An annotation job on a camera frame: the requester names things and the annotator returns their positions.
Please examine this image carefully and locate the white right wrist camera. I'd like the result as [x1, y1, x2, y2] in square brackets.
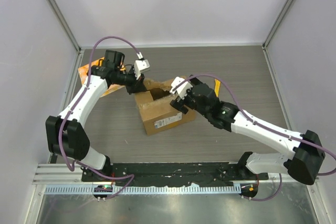
[170, 77, 193, 100]

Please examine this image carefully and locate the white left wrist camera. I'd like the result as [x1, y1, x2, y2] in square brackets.
[134, 52, 150, 80]

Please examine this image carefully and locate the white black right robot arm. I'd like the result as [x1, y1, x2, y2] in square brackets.
[170, 77, 326, 185]

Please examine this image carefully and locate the aluminium frame rail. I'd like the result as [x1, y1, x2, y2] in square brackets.
[46, 0, 81, 54]

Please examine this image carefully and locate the yellow utility knife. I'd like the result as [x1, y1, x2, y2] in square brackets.
[214, 79, 221, 97]

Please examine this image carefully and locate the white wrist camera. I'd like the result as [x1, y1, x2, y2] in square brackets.
[134, 52, 150, 80]
[170, 77, 193, 100]

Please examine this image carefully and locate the brown cardboard express box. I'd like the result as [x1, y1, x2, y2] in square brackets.
[134, 78, 196, 135]

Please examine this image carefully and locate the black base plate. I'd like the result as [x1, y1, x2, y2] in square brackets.
[81, 161, 268, 188]

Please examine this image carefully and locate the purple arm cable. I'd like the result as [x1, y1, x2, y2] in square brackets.
[170, 73, 336, 201]
[58, 36, 145, 200]

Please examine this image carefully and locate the orange patterned cloth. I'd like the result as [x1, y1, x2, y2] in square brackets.
[78, 57, 124, 98]

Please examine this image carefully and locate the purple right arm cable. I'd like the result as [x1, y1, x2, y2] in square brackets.
[170, 73, 336, 201]

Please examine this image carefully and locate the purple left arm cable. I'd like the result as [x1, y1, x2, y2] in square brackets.
[58, 36, 145, 200]

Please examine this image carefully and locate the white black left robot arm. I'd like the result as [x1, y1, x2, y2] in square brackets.
[46, 50, 150, 182]

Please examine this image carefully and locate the slotted cable duct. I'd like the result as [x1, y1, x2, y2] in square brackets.
[45, 184, 241, 195]

